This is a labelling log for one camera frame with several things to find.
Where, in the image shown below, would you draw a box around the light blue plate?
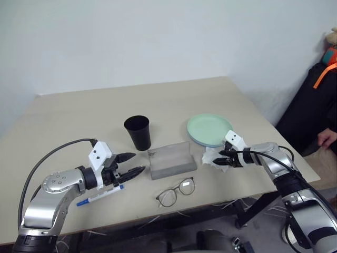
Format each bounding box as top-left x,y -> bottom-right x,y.
187,130 -> 229,149

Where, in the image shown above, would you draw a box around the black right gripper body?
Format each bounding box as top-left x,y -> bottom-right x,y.
225,143 -> 244,169

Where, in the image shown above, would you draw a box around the black plastic cup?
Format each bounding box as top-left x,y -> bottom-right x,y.
123,115 -> 152,152

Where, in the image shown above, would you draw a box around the dark rounded shape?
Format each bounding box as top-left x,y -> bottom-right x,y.
196,229 -> 234,253

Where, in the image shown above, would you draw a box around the colourful plush toy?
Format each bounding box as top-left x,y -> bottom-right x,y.
321,26 -> 337,66

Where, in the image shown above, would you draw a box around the white tissue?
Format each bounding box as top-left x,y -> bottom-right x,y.
201,146 -> 230,173

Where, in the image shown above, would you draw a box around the small black metal bracket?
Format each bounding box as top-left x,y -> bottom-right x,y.
231,236 -> 255,253

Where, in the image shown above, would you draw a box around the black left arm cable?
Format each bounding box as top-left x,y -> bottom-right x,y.
17,138 -> 98,230

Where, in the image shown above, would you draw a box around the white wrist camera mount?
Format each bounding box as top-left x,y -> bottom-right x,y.
225,130 -> 248,154
88,141 -> 118,191

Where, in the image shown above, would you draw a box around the person in black clothes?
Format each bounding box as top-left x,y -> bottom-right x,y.
275,62 -> 337,157

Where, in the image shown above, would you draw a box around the black table leg frame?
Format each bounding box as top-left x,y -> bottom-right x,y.
235,191 -> 281,229

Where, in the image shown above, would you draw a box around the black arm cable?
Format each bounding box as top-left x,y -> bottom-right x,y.
230,145 -> 337,214
17,138 -> 98,230

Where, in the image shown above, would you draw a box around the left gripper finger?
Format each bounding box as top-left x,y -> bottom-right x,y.
117,152 -> 137,164
118,165 -> 146,184

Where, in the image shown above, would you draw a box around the grey translucent glasses case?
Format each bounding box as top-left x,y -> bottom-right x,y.
146,141 -> 198,181

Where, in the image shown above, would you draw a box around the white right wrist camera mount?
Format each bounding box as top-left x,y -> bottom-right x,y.
225,130 -> 248,154

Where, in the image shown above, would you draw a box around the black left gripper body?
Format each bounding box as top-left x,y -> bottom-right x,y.
101,154 -> 122,187

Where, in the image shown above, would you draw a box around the orange strap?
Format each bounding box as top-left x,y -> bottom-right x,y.
313,62 -> 337,89

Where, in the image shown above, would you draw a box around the light green plate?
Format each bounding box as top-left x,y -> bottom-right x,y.
186,113 -> 234,147

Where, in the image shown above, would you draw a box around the thin dark-framed glasses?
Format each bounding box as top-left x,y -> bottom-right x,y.
155,177 -> 195,208

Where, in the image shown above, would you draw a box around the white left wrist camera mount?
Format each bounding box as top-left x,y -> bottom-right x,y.
88,141 -> 118,191

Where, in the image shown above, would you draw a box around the person bare hand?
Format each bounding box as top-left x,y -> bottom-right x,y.
317,128 -> 337,151

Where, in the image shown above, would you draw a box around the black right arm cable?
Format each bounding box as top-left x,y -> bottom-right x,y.
230,145 -> 337,214

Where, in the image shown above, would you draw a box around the white marker blue cap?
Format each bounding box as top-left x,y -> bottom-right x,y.
76,184 -> 125,207

